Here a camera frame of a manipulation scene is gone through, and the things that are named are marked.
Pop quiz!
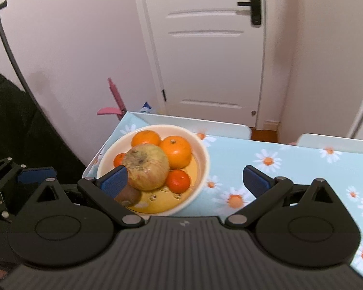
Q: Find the black pole stand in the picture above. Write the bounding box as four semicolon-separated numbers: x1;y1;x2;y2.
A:
0;0;50;120

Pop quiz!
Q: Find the blue daisy tablecloth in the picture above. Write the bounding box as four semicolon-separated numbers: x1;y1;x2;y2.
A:
82;112;363;282

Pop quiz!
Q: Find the blue and white packet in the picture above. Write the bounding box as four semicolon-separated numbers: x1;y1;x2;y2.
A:
140;101;158;114

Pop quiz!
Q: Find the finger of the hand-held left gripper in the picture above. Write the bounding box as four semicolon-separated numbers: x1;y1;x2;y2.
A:
0;158;57;194

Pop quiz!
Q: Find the black cloth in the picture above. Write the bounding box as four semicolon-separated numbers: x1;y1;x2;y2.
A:
0;65;86;189

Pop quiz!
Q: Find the yellow-red apple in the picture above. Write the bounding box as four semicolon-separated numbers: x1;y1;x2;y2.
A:
122;144;170;191

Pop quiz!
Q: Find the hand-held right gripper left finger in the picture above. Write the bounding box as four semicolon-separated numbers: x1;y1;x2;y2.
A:
18;166;146;227

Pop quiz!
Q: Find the large orange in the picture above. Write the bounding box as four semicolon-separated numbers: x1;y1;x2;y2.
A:
159;136;193;170
131;130;161;149

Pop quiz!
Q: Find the white chair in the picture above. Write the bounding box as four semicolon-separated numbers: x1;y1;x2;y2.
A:
129;112;251;141
296;133;363;154

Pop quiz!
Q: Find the pink long-handled tool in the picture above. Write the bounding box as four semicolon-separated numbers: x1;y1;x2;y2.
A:
97;78;128;121

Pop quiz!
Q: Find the brown kiwi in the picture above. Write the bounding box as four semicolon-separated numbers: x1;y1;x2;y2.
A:
114;184;141;208

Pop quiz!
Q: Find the black door lock handle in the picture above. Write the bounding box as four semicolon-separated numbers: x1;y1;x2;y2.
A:
237;0;262;26

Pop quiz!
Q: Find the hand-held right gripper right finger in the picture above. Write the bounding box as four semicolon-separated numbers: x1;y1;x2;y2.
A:
225;166;356;229

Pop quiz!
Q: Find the small tangerine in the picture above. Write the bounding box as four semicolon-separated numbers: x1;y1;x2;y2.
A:
165;170;191;194
113;153;128;168

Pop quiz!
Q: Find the cream plate with yellow cartoon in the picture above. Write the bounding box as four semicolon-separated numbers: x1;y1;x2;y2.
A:
97;124;210;217

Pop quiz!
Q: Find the white panel door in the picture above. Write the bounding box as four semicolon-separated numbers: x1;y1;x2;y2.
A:
131;0;268;128

